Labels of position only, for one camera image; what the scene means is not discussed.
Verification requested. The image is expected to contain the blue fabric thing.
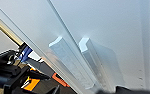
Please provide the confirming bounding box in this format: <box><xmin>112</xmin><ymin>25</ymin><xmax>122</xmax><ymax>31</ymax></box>
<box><xmin>19</xmin><ymin>44</ymin><xmax>34</xmax><ymax>64</ymax></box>

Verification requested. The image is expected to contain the black bulky equipment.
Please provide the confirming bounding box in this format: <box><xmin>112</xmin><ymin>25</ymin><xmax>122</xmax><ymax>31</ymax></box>
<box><xmin>0</xmin><ymin>49</ymin><xmax>52</xmax><ymax>94</ymax></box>

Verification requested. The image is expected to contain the pale wardrobe door handle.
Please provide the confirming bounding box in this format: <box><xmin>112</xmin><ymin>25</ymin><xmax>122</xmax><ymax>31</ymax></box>
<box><xmin>48</xmin><ymin>35</ymin><xmax>97</xmax><ymax>93</ymax></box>
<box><xmin>78</xmin><ymin>36</ymin><xmax>127</xmax><ymax>93</ymax></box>

